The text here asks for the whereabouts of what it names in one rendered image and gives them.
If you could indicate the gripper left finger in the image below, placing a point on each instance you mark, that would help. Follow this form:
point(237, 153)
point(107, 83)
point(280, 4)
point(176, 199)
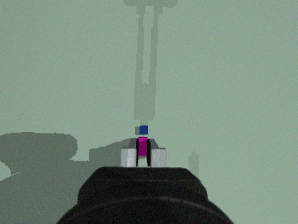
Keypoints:
point(129, 155)

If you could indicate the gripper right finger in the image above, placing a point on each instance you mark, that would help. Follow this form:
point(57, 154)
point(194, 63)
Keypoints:
point(156, 157)

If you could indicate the small magenta block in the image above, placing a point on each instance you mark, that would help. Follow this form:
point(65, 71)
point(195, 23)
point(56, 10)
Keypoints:
point(142, 150)

